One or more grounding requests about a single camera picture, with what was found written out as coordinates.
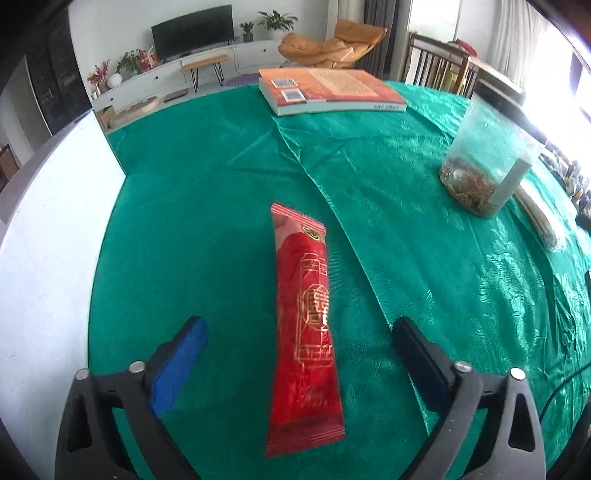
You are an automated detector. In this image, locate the red snack package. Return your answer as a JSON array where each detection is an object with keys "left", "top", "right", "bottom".
[{"left": 266, "top": 202, "right": 346, "bottom": 457}]

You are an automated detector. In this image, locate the green tablecloth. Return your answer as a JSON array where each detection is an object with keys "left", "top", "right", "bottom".
[{"left": 87, "top": 80, "right": 591, "bottom": 480}]

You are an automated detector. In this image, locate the white storage box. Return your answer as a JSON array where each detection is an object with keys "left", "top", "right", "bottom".
[{"left": 1, "top": 112, "right": 125, "bottom": 479}]

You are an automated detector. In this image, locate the cotton swab bag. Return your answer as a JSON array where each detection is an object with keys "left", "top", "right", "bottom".
[{"left": 515, "top": 185, "right": 566, "bottom": 252}]

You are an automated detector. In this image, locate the clear plastic jar black lid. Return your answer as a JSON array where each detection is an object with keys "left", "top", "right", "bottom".
[{"left": 440, "top": 81, "right": 547, "bottom": 218}]

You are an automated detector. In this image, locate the white TV cabinet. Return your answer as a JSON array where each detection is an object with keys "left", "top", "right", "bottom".
[{"left": 91, "top": 40, "right": 284, "bottom": 111}]

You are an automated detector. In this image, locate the small wooden bench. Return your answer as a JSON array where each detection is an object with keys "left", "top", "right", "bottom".
[{"left": 180, "top": 54, "right": 229, "bottom": 93}]

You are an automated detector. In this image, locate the orange book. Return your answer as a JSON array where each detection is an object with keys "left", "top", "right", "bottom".
[{"left": 259, "top": 67, "right": 407, "bottom": 117}]

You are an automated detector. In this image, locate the red flower plant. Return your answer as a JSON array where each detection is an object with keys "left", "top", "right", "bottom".
[{"left": 87, "top": 48, "right": 158, "bottom": 86}]

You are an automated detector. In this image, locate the black television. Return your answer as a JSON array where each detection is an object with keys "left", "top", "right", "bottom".
[{"left": 151, "top": 5, "right": 235, "bottom": 60}]

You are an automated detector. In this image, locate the green potted plant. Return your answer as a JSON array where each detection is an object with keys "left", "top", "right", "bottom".
[{"left": 239, "top": 10, "right": 298, "bottom": 43}]

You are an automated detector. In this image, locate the wooden chair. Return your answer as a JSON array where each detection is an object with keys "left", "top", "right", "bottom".
[{"left": 402, "top": 32, "right": 478, "bottom": 98}]

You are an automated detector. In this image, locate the orange lounge chair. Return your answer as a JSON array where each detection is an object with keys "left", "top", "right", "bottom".
[{"left": 277, "top": 20, "right": 388, "bottom": 69}]

